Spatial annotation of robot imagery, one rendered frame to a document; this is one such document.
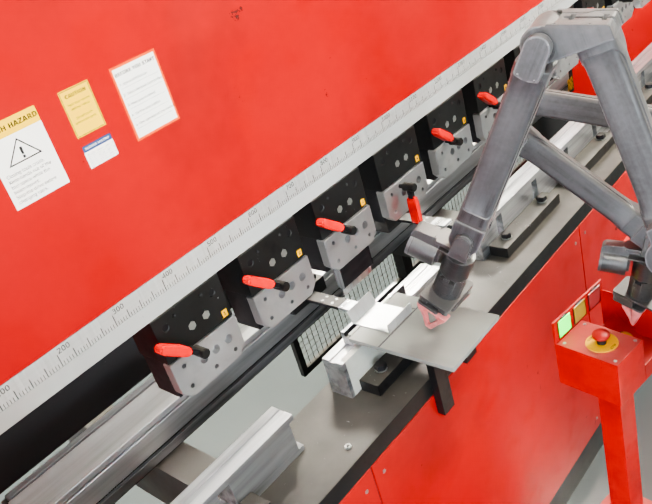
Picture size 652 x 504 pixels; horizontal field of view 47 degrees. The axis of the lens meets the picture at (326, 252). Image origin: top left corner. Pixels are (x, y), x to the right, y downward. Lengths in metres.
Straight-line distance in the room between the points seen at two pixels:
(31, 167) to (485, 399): 1.21
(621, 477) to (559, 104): 1.00
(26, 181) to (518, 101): 0.72
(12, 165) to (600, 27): 0.81
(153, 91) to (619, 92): 0.68
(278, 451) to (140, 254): 0.53
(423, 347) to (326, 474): 0.31
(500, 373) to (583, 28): 1.02
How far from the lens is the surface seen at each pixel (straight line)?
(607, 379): 1.81
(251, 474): 1.49
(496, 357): 1.89
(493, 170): 1.27
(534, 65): 1.15
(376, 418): 1.59
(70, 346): 1.16
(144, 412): 1.67
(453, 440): 1.80
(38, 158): 1.09
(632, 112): 1.18
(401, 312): 1.61
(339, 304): 1.72
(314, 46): 1.42
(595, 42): 1.14
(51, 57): 1.10
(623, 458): 2.09
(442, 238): 1.40
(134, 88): 1.17
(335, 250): 1.49
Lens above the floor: 1.92
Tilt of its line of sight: 28 degrees down
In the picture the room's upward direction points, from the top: 17 degrees counter-clockwise
